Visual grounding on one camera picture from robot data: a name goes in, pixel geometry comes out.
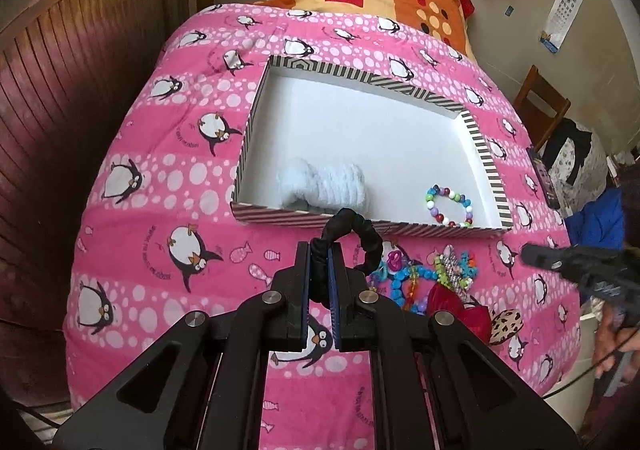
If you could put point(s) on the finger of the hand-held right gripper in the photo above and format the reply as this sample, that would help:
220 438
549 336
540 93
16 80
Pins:
537 256

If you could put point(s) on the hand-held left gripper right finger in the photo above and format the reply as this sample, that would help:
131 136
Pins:
334 302

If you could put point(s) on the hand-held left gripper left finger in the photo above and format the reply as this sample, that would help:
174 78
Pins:
304 300

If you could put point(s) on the leopard print bow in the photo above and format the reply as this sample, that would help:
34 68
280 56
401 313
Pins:
506 325

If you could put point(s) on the black hair scrunchie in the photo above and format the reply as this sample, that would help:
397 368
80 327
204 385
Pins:
371 236

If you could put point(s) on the striped cardboard box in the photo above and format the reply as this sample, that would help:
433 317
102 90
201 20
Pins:
350 130

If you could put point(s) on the person's right hand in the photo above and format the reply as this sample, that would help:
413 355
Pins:
607 332

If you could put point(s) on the blue garment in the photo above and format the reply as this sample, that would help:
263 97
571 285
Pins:
600 225

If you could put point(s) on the dark smartphone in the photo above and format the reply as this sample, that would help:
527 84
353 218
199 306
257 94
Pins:
545 180

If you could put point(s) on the white patterned cloth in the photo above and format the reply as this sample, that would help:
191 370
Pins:
595 165

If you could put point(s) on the white fluffy headband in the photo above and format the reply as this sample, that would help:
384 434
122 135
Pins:
325 185

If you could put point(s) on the black garment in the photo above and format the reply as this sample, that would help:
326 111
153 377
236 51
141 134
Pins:
567 140

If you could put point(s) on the wooden chair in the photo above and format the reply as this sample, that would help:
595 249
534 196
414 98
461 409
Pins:
540 95

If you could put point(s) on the pink penguin blanket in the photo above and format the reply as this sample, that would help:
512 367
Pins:
150 230

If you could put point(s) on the eye chart poster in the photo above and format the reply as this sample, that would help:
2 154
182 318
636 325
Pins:
567 5

